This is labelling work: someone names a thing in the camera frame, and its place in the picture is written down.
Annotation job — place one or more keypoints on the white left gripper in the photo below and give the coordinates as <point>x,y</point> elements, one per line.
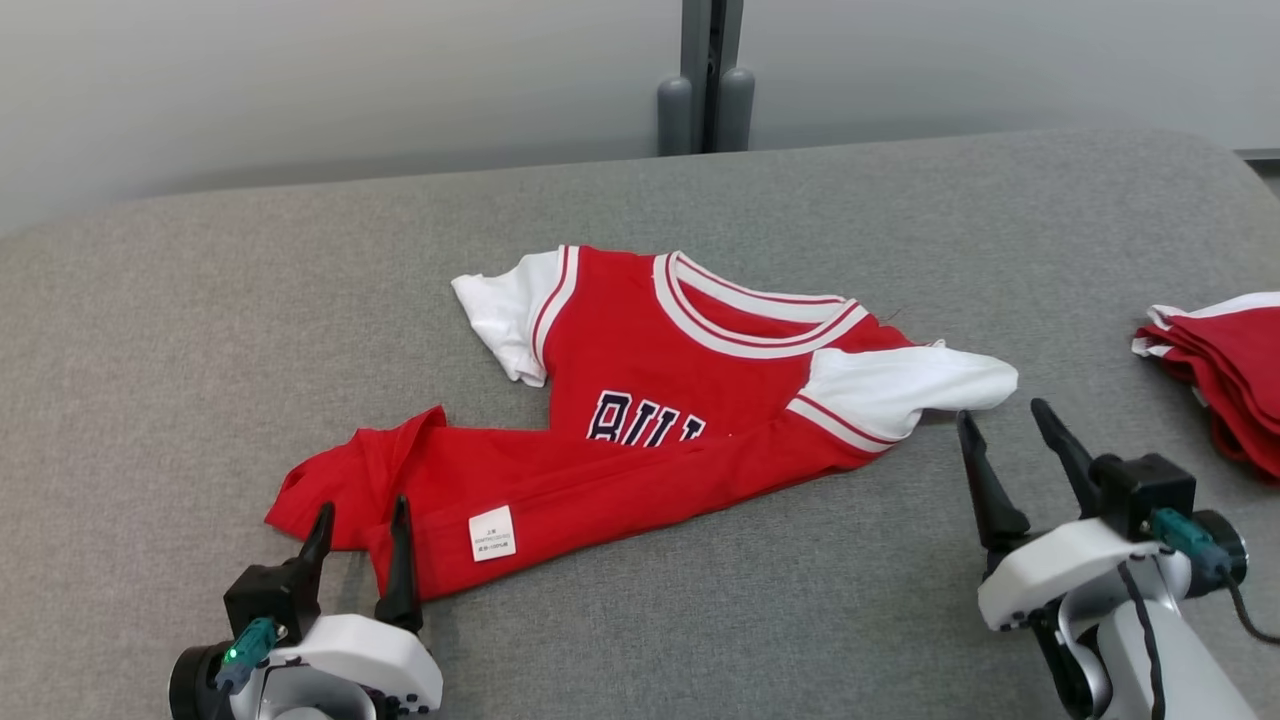
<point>350,660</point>

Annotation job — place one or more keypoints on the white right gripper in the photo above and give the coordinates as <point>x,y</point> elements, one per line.
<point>1060,570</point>

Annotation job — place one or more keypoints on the red shorts with white stripe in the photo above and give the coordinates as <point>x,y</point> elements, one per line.
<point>1240,360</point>

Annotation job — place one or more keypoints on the red white basketball jersey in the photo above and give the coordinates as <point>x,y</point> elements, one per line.
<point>640,340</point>

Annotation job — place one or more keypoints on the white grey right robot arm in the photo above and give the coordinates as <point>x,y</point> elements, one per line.
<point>1190,660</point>

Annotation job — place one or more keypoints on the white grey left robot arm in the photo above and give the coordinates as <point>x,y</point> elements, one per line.
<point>310,712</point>

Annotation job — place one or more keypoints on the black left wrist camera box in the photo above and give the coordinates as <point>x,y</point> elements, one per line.
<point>265,600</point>

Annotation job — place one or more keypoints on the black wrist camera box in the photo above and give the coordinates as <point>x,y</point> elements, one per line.
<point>265,600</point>
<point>1145,490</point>

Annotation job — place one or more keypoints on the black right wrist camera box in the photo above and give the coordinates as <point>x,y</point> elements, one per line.
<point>1145,490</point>

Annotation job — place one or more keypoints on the grey cylindrical post foot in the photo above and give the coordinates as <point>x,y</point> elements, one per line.
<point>736,110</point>
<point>675,115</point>

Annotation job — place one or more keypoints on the grey partition post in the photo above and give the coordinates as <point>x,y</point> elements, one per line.
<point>712,50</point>

